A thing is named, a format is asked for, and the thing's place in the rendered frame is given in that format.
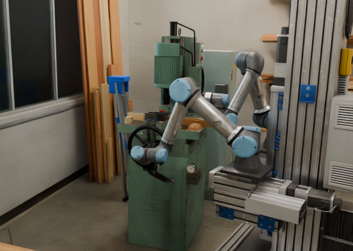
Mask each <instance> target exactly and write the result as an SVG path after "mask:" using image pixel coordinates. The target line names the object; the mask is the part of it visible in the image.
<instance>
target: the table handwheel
mask: <svg viewBox="0 0 353 251"><path fill-rule="evenodd" d="M144 129H149V130H153V131H155V132H157V133H158V134H159V135H160V136H161V137H162V136H163V134H164V133H163V132H162V131H161V130H160V129H159V128H157V127H155V126H152V125H141V126H139V127H137V128H135V129H134V130H133V131H132V132H131V134H130V135H129V138H128V152H129V154H130V152H131V149H132V139H133V137H134V136H135V137H136V138H138V139H139V140H140V141H141V142H142V143H143V144H144V145H143V148H147V146H148V144H149V143H153V141H151V142H147V143H145V142H144V141H143V140H142V139H141V138H140V137H139V136H138V135H137V134H136V133H137V132H139V131H141V130H144ZM159 144H160V140H156V143H155V146H157V145H159ZM130 156H131V155H130ZM131 158H132V157H131ZM132 159H133V158H132ZM133 161H134V162H135V163H136V164H137V165H139V166H141V167H142V164H141V163H139V162H138V161H136V160H134V159H133Z"/></svg>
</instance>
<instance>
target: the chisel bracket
mask: <svg viewBox="0 0 353 251"><path fill-rule="evenodd" d="M173 107H174V104H173V103H170V104H162V105H160V106H159V112H160V110H164V112H168V115H170V114H171V113H172V111H173Z"/></svg>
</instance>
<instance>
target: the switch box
mask: <svg viewBox="0 0 353 251"><path fill-rule="evenodd" d="M202 45H203V43H199V42H195V63H196V64H202V63H203V61H202V60H201V57H202V56H203V52H201V51H202V50H203V47H202ZM201 48H202V49H201ZM201 53H202V54H201ZM192 54H193V64H194V42H193V48H192ZM201 61H202V62H201Z"/></svg>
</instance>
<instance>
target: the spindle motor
mask: <svg viewBox="0 0 353 251"><path fill-rule="evenodd" d="M154 55H155V57H154V87H157V88H163V89H169V88H170V85H171V84H172V83H173V82H174V81H175V80H176V79H179V61H180V57H179V56H180V44H179V43H155V44H154Z"/></svg>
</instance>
